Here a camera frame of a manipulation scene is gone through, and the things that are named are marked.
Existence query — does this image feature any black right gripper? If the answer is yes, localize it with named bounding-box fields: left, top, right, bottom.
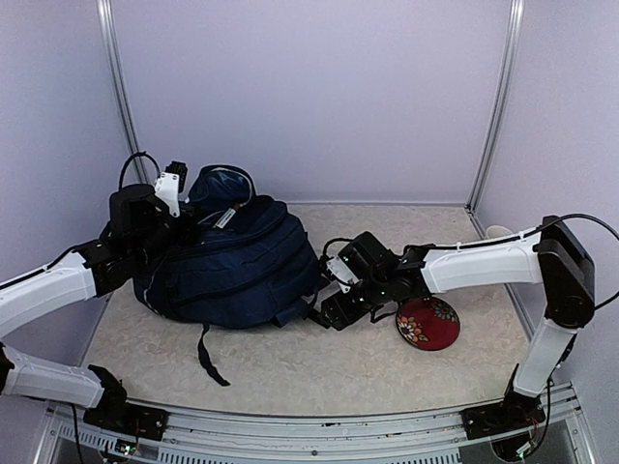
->
left=319, top=274, right=391, bottom=332

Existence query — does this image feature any navy blue student backpack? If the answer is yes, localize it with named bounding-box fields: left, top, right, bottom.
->
left=133, top=163, right=325, bottom=387

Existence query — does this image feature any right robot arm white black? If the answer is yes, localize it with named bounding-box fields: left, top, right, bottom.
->
left=312, top=216, right=597, bottom=429

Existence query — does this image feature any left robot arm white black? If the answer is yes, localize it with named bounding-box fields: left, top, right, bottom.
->
left=1, top=173, right=193, bottom=430

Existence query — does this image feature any red floral plate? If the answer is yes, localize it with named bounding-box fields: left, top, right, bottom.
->
left=396, top=297, right=460, bottom=351

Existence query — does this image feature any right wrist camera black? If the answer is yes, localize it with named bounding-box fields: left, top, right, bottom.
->
left=321, top=256, right=359, bottom=294

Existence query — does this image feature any aluminium front rail frame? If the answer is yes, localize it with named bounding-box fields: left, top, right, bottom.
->
left=26, top=383, right=602, bottom=463

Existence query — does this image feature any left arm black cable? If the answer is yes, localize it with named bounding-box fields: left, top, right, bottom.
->
left=117, top=150, right=162, bottom=189

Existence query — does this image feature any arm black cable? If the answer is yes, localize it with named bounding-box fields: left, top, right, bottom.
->
left=536, top=214, right=619, bottom=310
left=117, top=150, right=162, bottom=189

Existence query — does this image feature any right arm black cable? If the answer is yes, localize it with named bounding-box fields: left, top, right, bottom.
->
left=536, top=214, right=619, bottom=310

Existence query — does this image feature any aluminium corner post left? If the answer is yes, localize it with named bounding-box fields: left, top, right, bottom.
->
left=96, top=0, right=139, bottom=155

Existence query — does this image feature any aluminium corner post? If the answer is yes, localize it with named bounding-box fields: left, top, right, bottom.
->
left=96, top=0, right=139, bottom=155
left=466, top=0, right=525, bottom=216

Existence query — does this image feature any aluminium corner post right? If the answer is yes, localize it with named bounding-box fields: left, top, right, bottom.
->
left=466, top=0, right=525, bottom=216

